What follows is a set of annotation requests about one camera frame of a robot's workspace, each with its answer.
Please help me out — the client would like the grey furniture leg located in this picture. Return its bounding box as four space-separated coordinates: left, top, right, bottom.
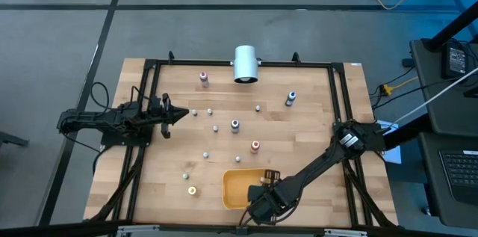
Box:
0 130 30 149

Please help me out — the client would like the black side desk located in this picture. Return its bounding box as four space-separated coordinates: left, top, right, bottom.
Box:
409 37 478 134

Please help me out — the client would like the black laptop desk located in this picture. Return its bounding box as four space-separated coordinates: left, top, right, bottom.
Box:
417 132 478 231

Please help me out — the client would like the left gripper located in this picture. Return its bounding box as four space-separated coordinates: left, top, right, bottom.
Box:
148 93 190 139

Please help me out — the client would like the white cable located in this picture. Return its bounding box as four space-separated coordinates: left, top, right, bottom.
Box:
394 67 478 126

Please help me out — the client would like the black aluminium table frame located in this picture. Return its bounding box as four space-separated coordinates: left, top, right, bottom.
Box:
84 52 399 233

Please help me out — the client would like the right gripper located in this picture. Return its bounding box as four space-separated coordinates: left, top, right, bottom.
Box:
246 168 297 224

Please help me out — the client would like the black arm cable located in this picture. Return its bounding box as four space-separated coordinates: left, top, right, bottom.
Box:
89 81 111 113
240 205 298 227

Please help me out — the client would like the yellow plastic bin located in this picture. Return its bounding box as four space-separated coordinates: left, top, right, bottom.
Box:
222 168 279 211

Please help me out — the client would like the black power adapter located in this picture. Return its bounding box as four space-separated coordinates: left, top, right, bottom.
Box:
442 42 470 79

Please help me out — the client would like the black laptop keyboard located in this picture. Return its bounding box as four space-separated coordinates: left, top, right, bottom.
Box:
438 149 478 207

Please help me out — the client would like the black stand pole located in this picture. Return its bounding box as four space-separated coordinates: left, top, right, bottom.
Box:
424 0 478 52

